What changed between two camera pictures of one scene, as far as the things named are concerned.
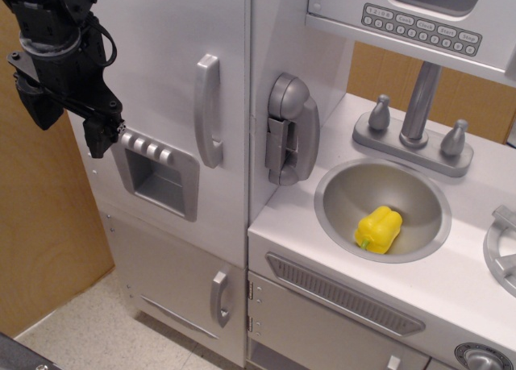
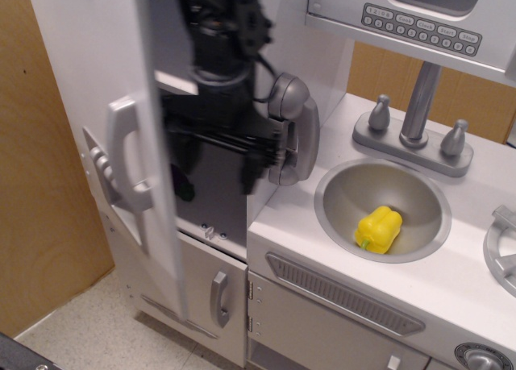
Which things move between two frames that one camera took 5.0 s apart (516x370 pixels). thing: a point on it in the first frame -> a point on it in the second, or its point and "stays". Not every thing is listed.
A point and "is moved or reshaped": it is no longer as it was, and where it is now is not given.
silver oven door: (319, 338) stays
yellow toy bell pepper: (378, 229) stays
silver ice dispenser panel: (158, 174) -> (105, 168)
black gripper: (74, 81) -> (223, 130)
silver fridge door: (222, 227) -> (104, 42)
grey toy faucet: (411, 145) stays
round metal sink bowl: (347, 189) stays
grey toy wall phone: (293, 142) stays
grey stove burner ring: (503, 270) stays
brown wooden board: (53, 243) stays
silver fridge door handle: (206, 106) is moved or reshaped
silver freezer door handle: (221, 313) stays
